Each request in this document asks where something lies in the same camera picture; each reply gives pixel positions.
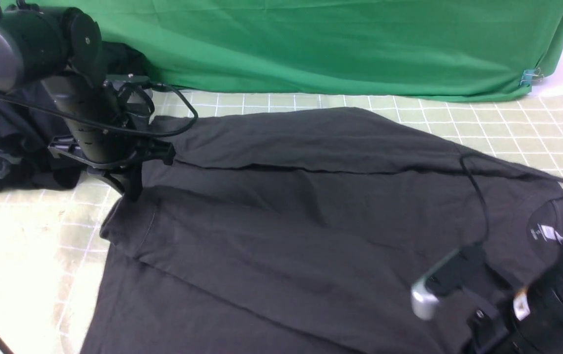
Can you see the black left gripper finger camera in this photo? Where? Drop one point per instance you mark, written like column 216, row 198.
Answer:
column 126, row 181

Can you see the black gripper body, camera right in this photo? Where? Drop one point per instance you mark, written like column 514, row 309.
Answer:
column 490, row 334

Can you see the black gripper body, camera left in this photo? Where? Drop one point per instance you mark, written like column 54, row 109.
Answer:
column 113, row 154

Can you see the gray long-sleeve top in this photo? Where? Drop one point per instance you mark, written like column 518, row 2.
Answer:
column 287, row 233

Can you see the black clothes pile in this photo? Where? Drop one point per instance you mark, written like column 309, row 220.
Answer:
column 25, row 161

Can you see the light green checkered tablecloth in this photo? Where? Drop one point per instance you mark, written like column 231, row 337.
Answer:
column 51, row 256

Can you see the blue binder clip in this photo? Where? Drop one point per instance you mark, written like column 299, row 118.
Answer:
column 531, row 77

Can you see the green backdrop cloth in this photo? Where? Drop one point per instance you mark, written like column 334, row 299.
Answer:
column 446, row 50

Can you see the black robot arm, camera left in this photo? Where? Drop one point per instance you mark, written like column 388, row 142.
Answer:
column 62, row 46

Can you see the silver wrist camera, camera left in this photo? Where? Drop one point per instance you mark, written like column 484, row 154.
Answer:
column 134, row 94

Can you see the silver wrist camera, camera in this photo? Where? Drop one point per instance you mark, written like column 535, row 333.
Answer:
column 445, row 277
column 134, row 94

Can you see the silver wrist camera, camera right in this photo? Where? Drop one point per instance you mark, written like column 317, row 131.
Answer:
column 445, row 277

